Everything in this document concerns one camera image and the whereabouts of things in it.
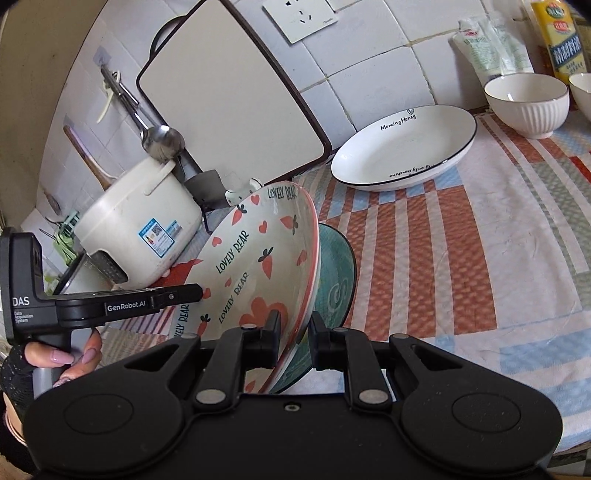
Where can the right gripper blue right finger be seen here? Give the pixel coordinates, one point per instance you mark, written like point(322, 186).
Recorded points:
point(349, 351)

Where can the white wall socket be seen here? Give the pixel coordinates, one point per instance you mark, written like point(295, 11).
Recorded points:
point(297, 19)

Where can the pink bunny Lovely Bear plate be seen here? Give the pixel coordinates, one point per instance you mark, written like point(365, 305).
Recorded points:
point(264, 256)

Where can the wooden spatula hanging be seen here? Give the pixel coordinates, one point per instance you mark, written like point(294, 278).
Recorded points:
point(104, 179)

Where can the white ribbed bowl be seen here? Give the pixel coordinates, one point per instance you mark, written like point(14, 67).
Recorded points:
point(580, 86)
point(534, 105)

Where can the left hand pink nails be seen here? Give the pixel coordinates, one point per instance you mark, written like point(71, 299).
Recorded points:
point(43, 356)

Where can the striped checkered tablecloth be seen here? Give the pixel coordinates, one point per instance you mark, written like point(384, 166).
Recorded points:
point(489, 261)

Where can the cream plastic spoon hanging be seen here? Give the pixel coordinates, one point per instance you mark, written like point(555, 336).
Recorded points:
point(109, 97)

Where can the white cutting board dark rim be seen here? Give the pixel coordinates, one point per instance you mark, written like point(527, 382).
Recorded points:
point(214, 81)

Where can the cooking wine bottle yellow label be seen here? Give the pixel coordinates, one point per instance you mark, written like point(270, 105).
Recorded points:
point(561, 38)

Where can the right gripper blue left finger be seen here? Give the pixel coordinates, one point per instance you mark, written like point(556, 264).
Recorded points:
point(235, 353)

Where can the white Morning Honey plate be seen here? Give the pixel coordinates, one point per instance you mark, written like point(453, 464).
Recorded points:
point(405, 149)

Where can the white rice cooker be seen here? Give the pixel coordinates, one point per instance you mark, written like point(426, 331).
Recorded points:
point(140, 225)

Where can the white plastic seasoning bag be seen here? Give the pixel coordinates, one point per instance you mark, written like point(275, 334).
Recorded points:
point(493, 46)

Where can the steel ladle hanging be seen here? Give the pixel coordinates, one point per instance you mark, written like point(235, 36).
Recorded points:
point(159, 141)

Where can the teal egg plate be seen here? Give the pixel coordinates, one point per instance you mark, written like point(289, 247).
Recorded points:
point(336, 290)

